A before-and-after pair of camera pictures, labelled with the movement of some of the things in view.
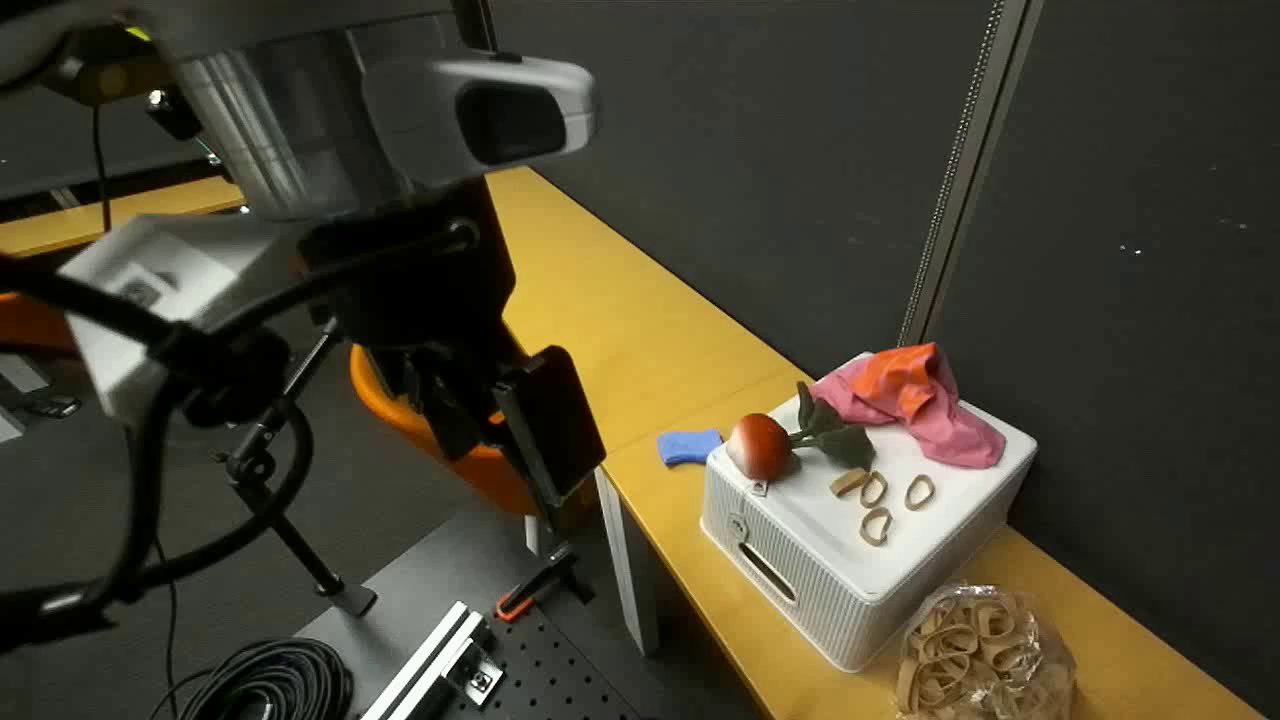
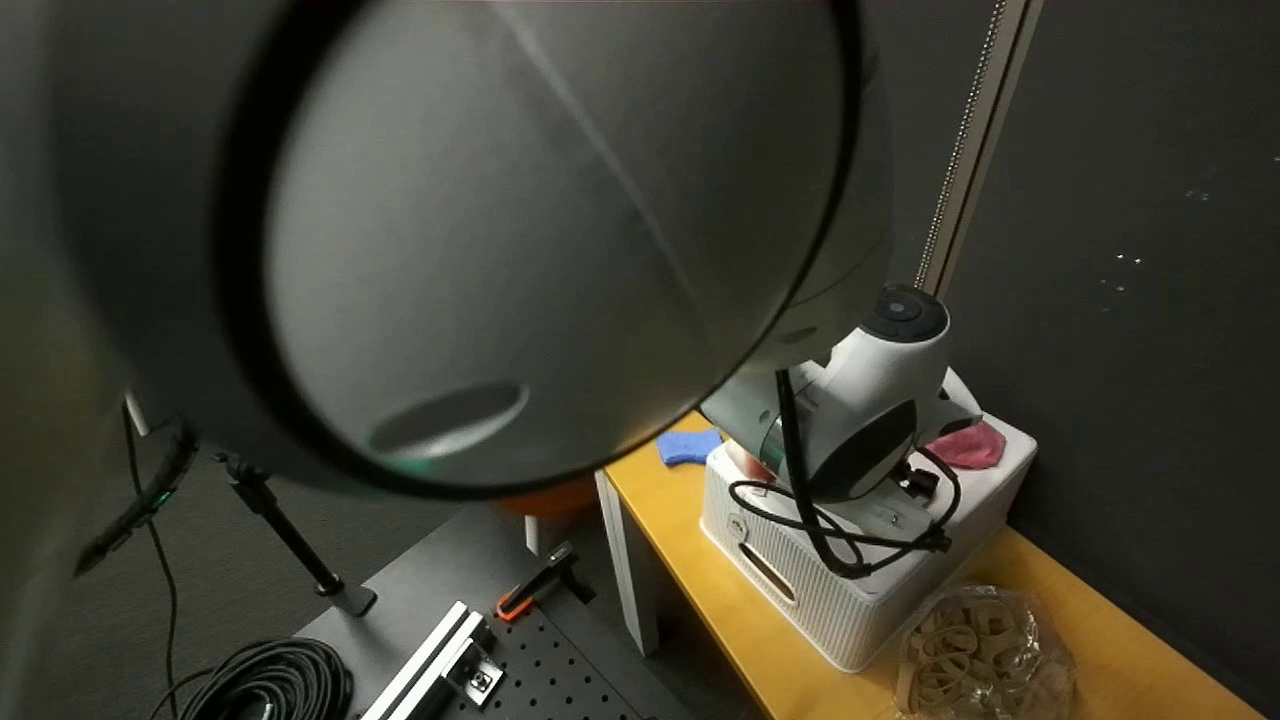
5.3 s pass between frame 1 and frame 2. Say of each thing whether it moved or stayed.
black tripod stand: stayed
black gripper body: moved
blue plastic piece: stayed
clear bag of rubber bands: stayed
